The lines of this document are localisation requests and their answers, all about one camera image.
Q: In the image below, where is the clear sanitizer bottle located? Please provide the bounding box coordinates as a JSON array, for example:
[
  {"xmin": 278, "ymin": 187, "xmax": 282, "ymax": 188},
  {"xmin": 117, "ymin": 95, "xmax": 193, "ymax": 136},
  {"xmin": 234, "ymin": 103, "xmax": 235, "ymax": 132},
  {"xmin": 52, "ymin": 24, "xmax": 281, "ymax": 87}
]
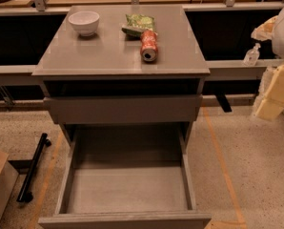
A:
[{"xmin": 243, "ymin": 43, "xmax": 260, "ymax": 66}]

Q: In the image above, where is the white ceramic bowl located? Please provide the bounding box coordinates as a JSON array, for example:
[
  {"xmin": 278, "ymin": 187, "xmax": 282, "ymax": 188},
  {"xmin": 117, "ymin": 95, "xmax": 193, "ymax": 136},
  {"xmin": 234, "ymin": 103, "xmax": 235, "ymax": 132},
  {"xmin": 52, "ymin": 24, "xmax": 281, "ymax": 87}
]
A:
[{"xmin": 68, "ymin": 11, "xmax": 100, "ymax": 36}]

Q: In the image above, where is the red coke can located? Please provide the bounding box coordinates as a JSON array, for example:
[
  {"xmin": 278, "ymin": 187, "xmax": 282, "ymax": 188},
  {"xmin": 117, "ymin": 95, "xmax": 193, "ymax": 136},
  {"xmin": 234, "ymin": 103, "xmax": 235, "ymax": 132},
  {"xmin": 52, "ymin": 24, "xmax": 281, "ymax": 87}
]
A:
[{"xmin": 140, "ymin": 30, "xmax": 158, "ymax": 62}]

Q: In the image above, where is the black metal bar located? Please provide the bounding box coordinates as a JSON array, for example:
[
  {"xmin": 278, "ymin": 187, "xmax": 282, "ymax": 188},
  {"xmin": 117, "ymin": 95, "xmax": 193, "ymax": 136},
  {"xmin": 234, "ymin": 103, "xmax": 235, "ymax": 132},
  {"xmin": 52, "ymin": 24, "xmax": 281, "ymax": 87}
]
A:
[{"xmin": 16, "ymin": 133, "xmax": 51, "ymax": 202}]

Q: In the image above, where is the closed grey top drawer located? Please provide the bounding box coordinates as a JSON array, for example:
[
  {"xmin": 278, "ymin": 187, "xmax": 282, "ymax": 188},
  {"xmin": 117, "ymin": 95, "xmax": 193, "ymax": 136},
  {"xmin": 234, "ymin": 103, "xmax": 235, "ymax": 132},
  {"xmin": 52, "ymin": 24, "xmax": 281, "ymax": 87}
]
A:
[{"xmin": 44, "ymin": 95, "xmax": 202, "ymax": 124}]

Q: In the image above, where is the green chip bag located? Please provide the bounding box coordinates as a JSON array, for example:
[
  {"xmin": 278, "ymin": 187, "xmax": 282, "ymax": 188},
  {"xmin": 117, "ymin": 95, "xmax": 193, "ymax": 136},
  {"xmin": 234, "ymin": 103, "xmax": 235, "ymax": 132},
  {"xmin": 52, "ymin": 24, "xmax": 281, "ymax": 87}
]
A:
[{"xmin": 121, "ymin": 14, "xmax": 155, "ymax": 37}]

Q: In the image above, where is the grey drawer cabinet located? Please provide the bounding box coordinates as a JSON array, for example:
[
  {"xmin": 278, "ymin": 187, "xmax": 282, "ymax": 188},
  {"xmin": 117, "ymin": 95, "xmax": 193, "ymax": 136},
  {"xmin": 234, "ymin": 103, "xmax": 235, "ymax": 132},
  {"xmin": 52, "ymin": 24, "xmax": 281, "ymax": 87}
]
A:
[{"xmin": 31, "ymin": 4, "xmax": 211, "ymax": 151}]

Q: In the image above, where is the open grey middle drawer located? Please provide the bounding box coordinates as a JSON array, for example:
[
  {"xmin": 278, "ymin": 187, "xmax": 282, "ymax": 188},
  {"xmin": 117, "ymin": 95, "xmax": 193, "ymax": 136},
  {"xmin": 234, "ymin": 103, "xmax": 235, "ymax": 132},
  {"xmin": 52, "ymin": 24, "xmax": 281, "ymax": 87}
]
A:
[{"xmin": 38, "ymin": 124, "xmax": 212, "ymax": 229}]

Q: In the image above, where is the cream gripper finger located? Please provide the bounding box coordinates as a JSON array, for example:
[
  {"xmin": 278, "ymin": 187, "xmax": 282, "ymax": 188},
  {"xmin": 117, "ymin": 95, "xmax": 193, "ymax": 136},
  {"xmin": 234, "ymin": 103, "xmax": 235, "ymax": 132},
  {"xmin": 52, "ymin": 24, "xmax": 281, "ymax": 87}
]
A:
[
  {"xmin": 251, "ymin": 16, "xmax": 276, "ymax": 41},
  {"xmin": 254, "ymin": 64, "xmax": 284, "ymax": 120}
]

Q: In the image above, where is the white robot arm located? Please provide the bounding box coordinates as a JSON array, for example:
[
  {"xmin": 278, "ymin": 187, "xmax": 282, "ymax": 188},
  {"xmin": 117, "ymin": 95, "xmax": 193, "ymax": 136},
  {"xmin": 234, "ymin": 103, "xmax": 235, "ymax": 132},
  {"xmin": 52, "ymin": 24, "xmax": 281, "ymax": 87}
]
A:
[{"xmin": 251, "ymin": 7, "xmax": 284, "ymax": 120}]

